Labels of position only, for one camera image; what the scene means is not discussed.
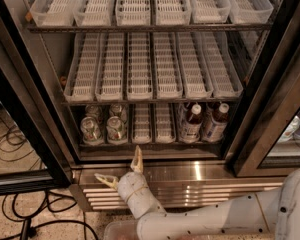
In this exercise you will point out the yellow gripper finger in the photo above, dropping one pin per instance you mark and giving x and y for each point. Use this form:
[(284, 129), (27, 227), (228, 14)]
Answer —
[(137, 161), (109, 180)]

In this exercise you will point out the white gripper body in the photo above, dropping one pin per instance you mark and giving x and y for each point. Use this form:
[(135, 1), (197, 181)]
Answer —
[(130, 184)]

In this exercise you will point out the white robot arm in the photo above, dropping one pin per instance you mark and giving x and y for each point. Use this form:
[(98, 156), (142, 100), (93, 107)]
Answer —
[(276, 211)]

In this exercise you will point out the bottom shelf empty tray right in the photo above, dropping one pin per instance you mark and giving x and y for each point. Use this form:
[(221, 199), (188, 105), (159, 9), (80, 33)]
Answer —
[(164, 123)]

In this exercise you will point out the open fridge door left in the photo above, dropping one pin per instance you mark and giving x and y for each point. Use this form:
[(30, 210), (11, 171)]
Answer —
[(20, 97)]

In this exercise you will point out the stainless steel fridge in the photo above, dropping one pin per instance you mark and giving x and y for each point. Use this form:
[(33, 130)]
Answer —
[(267, 61)]

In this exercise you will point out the clear plastic container on floor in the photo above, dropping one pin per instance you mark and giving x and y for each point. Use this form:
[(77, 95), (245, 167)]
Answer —
[(121, 230)]

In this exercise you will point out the left tea bottle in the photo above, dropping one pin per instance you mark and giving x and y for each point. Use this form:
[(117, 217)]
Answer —
[(191, 123)]

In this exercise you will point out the tea bottle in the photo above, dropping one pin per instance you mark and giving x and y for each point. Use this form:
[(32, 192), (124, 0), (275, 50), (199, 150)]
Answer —
[(216, 120), (191, 123)]

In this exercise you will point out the right tea bottle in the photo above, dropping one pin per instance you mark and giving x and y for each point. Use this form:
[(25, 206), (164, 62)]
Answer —
[(216, 120)]

